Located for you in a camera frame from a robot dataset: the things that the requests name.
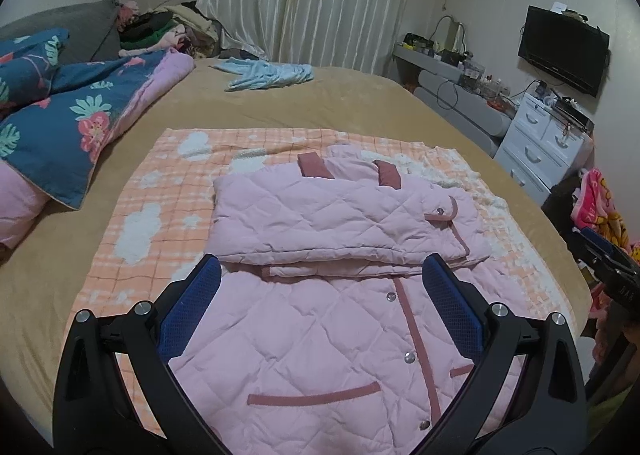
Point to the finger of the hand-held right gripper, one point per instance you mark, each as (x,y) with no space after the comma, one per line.
(597,242)

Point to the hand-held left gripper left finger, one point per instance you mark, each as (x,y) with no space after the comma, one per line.
(192,307)

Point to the pile of clothes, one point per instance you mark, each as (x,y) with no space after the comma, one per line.
(165,30)

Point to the white drawer cabinet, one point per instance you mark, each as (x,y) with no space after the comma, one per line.
(530,135)

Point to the blue floral duvet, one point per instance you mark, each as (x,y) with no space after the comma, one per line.
(65,125)

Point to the pink printed blanket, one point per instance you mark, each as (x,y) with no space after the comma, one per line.
(597,205)

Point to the grey dressing desk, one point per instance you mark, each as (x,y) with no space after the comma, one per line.
(465,100)

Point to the oval desk mirror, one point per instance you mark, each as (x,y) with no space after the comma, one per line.
(457,37)

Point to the bed with tan sheet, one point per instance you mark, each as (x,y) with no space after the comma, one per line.
(350,100)

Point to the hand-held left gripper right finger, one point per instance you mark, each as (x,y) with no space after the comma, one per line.
(452,307)

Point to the grey pillow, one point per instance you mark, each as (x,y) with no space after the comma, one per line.
(85,30)

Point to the pink quilted jacket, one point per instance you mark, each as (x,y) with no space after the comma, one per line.
(310,215)

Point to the dark cloth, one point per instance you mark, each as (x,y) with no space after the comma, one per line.
(555,205)

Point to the light blue garment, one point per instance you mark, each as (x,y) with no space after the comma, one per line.
(265,72)

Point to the white striped curtain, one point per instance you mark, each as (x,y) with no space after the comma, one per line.
(310,0)

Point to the orange checked blanket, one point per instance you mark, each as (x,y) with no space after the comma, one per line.
(150,195)

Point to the black wall television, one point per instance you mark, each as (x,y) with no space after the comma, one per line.
(565,52)

